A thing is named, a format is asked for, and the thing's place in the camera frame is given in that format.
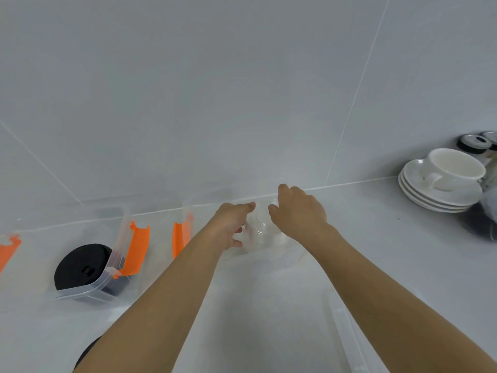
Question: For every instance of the person's left forearm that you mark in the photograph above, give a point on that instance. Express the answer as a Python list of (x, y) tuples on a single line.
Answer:
[(163, 306)]

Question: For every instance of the clear box with orange latches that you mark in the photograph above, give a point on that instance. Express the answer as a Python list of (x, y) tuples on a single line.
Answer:
[(134, 248)]

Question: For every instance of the clear plastic cup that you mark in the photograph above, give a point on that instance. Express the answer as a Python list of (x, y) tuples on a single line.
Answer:
[(264, 233)]

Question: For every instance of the person's left thumb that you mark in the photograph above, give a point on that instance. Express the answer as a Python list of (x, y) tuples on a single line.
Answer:
[(237, 243)]

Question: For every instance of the person's right forearm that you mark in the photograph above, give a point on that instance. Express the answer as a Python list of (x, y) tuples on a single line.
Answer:
[(380, 306)]

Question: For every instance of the person's right thumb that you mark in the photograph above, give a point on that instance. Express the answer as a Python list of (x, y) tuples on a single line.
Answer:
[(273, 213)]

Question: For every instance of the jar with metal lid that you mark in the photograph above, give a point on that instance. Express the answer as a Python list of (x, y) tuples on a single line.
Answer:
[(474, 143), (491, 137)]

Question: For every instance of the dark glass pot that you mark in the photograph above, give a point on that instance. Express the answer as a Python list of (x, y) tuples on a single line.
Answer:
[(485, 217)]

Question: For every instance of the large clear storage box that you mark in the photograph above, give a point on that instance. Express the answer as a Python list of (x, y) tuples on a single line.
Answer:
[(271, 302)]

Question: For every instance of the person's left hand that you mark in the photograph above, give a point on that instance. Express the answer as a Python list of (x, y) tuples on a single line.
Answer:
[(225, 225)]

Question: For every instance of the person's right hand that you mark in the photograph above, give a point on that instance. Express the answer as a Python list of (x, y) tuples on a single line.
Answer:
[(301, 217)]

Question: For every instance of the black round lid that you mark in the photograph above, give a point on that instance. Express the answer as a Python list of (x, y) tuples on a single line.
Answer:
[(79, 268)]

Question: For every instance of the white ceramic cup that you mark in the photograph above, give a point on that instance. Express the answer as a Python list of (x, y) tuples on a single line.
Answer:
[(450, 166)]

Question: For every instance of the white ceramic saucer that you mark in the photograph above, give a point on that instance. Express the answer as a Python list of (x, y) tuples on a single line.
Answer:
[(466, 196), (427, 205), (435, 202)]

